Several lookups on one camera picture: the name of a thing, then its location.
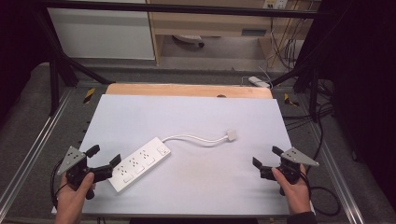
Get white table mat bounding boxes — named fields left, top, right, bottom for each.
left=50, top=93, right=316, bottom=217

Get light wooden desk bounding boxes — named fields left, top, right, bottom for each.
left=145, top=0, right=322, bottom=67

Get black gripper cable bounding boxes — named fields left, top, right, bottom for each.
left=299, top=170, right=342, bottom=217
left=49, top=160, right=69, bottom=210

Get white chair base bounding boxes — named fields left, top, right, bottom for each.
left=172, top=34, right=206, bottom=49

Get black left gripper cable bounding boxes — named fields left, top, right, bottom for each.
left=49, top=160, right=69, bottom=210

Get aluminium floor rail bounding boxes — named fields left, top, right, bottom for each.
left=305, top=122, right=366, bottom=224
left=0, top=88, right=75, bottom=213

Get person's left hand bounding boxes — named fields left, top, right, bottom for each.
left=55, top=172, right=96, bottom=217

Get white power strip cable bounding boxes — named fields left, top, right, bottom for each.
left=161, top=133, right=231, bottom=148

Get white wall socket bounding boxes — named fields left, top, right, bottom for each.
left=262, top=0, right=289, bottom=10

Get white power plug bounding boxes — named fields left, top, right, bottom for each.
left=225, top=129, right=238, bottom=143

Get black floor cables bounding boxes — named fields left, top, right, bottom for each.
left=281, top=78, right=335, bottom=162

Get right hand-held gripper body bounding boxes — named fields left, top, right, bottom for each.
left=271, top=147, right=320, bottom=197

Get black metal frame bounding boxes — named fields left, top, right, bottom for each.
left=32, top=0, right=340, bottom=123

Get person's right hand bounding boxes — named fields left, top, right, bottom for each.
left=271, top=163, right=312, bottom=216

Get bundle of hanging cables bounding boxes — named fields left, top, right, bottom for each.
left=269, top=0, right=309, bottom=71

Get small white floor power strip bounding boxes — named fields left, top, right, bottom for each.
left=247, top=76, right=272, bottom=90

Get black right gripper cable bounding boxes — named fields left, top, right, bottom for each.
left=299, top=170, right=342, bottom=217

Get white cabinet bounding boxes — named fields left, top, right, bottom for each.
left=46, top=0, right=156, bottom=61

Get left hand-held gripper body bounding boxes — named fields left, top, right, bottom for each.
left=57, top=146, right=96, bottom=201

